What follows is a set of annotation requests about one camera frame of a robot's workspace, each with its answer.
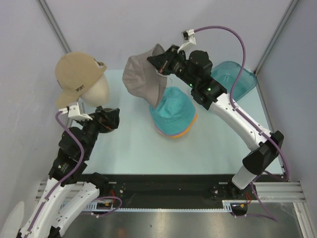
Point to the white slotted cable duct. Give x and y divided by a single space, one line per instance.
167 205

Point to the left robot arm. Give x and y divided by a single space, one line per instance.
51 217

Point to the tan baseball cap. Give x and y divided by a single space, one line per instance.
76 73

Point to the aluminium corner rail left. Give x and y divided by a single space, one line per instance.
48 14

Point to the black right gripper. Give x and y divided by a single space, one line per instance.
162 62

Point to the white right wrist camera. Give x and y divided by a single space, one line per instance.
189 40

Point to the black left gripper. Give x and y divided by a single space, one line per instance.
112 118

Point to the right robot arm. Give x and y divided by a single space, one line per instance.
195 71

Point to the teal plastic bin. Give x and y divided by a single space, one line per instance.
226 72

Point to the cream mannequin head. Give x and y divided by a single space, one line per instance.
98 94

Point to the aluminium corner rail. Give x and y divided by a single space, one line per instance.
48 14
281 25

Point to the teal hat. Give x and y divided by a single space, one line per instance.
174 113

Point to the aluminium corner rail right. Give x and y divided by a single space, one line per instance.
281 25

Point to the aluminium frame rail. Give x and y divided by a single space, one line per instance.
280 192

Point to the purple hat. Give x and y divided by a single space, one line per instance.
173 134

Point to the yellow bucket hat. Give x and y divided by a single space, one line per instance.
184 131

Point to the grey hat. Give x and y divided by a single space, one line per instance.
142 80

